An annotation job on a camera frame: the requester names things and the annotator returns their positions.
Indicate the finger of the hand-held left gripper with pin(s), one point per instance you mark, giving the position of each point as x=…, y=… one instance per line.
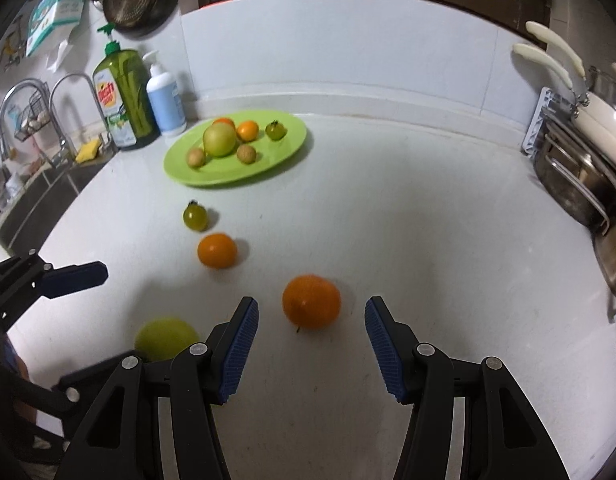
x=85, y=380
x=73, y=278

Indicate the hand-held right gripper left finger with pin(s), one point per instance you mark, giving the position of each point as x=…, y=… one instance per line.
x=240, y=350

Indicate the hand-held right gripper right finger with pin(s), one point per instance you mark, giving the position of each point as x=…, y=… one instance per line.
x=385, y=355

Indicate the green apple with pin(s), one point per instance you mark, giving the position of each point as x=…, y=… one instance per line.
x=163, y=337

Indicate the orange with stem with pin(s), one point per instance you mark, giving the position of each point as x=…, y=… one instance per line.
x=310, y=305

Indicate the large orange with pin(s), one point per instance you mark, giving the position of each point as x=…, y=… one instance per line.
x=217, y=251

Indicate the green tomato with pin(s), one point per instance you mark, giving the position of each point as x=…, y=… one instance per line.
x=275, y=131
x=194, y=217

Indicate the brown longan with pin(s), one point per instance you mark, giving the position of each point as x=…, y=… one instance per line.
x=246, y=154
x=196, y=158

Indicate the green plate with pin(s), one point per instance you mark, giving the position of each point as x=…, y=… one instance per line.
x=273, y=160

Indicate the large yellow-green pear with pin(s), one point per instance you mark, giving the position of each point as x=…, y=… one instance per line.
x=219, y=141

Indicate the small orange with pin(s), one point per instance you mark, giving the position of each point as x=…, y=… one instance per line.
x=248, y=131
x=223, y=122

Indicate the steel sink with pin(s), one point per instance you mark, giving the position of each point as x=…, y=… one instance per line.
x=38, y=200

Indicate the yellow sponge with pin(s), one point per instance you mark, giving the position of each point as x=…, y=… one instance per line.
x=88, y=151

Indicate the thin steel faucet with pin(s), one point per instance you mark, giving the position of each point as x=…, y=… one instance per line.
x=95, y=110

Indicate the large steel faucet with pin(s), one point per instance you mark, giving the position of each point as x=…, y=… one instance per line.
x=8, y=110

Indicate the green dish soap bottle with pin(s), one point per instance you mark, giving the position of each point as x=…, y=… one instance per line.
x=128, y=105

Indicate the white pump bottle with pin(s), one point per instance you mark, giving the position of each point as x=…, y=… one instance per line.
x=165, y=105

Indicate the small steel pot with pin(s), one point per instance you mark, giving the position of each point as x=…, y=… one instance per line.
x=615, y=265

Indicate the large steel pot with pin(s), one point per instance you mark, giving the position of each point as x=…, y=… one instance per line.
x=568, y=180

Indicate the paper towel pack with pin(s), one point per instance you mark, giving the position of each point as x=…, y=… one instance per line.
x=55, y=10

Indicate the white pot rack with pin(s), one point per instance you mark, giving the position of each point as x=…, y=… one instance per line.
x=538, y=120

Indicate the yellow wall hook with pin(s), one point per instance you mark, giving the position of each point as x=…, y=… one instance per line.
x=13, y=45

